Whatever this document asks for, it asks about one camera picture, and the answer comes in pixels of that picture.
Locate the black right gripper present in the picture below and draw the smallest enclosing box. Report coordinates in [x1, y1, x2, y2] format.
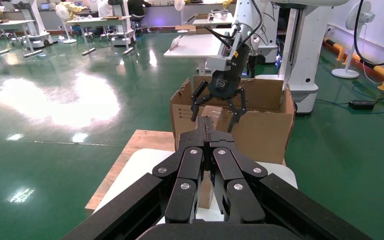
[190, 43, 251, 134]

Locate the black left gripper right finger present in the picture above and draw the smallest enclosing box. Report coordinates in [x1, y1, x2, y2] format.
[205, 115, 269, 225]

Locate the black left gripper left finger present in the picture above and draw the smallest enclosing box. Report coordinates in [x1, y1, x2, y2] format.
[152, 115, 208, 225]

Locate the small brown cardboard box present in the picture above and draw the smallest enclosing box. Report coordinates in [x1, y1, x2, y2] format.
[196, 105, 224, 210]

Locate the large brown cardboard box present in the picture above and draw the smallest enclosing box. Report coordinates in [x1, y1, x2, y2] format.
[169, 75, 296, 166]

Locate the flat brown cardboard box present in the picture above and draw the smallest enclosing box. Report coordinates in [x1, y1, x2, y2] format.
[175, 24, 213, 36]

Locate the brown wooden board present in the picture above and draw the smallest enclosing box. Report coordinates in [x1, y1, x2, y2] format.
[85, 129, 176, 212]

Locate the clear acrylic sign stand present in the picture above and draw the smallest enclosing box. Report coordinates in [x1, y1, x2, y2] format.
[169, 34, 182, 51]

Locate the white background table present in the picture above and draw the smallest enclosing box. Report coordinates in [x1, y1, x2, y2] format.
[191, 13, 236, 29]

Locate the white robot body column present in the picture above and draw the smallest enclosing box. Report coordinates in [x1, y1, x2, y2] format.
[254, 0, 350, 115]

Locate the white standing fan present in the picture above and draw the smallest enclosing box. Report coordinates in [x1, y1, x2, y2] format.
[331, 0, 377, 80]
[54, 3, 78, 45]
[173, 0, 190, 34]

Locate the person in black shirt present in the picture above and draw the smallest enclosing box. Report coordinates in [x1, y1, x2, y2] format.
[127, 0, 153, 29]

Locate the black power adapter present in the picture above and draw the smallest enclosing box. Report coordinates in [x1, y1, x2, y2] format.
[348, 99, 377, 112]

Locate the white long-leg table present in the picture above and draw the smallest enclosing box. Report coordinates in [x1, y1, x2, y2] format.
[66, 15, 136, 57]
[0, 19, 44, 59]

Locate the person in white shirt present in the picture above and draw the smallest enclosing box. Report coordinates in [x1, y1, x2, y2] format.
[97, 0, 114, 19]

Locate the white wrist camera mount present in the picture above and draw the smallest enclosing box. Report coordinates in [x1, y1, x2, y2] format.
[206, 31, 243, 72]

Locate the white pedestal table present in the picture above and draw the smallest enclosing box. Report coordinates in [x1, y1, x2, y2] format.
[163, 28, 233, 75]

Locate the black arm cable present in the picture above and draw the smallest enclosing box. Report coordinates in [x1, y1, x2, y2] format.
[203, 0, 263, 51]

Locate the thick black cable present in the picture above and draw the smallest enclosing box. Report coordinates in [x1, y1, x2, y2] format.
[353, 0, 384, 67]

